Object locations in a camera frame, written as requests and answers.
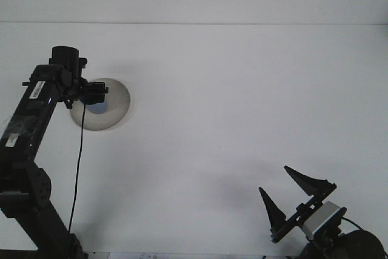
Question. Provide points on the pale blue cup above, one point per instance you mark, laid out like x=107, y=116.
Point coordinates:
x=98, y=108

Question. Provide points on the pale round plate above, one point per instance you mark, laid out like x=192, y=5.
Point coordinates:
x=115, y=113

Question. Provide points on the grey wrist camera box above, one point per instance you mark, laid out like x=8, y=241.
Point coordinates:
x=322, y=218

